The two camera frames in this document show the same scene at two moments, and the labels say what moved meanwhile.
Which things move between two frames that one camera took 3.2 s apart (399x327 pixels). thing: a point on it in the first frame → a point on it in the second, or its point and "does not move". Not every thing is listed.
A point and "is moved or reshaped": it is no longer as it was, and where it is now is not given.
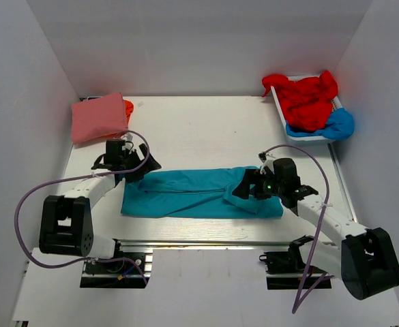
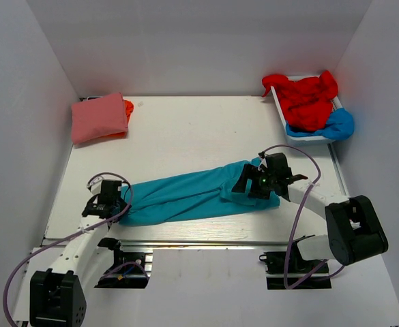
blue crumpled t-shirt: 340,127 does not move
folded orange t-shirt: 128,108 does not move
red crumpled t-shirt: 307,102 does not move
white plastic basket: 335,104 does not move
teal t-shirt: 192,193 is moved or reshaped
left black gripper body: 139,163 → 101,208
